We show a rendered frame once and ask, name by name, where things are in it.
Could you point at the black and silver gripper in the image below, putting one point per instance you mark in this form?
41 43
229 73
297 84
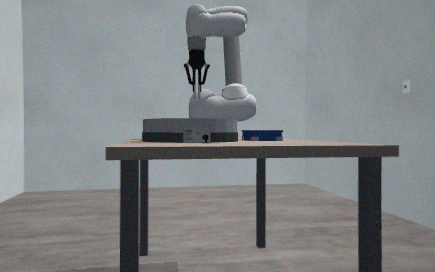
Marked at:
196 62

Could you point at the blue shallow tray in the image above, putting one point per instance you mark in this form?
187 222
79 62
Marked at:
262 135

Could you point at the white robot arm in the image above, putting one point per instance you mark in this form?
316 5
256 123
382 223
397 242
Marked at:
234 102

